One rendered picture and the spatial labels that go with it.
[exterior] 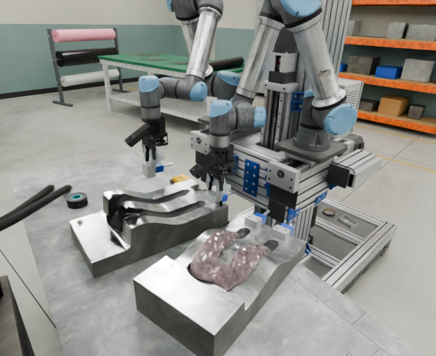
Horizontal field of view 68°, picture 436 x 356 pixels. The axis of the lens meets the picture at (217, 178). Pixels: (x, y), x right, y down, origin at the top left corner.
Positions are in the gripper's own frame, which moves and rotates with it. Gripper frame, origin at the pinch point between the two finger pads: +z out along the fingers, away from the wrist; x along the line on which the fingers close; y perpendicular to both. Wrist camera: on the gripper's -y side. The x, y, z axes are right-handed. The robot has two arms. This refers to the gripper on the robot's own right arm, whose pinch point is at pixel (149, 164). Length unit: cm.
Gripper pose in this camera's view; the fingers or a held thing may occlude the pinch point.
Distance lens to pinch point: 137.6
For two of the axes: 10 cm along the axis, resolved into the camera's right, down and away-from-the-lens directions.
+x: -5.8, -3.8, 7.2
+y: 8.1, -2.4, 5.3
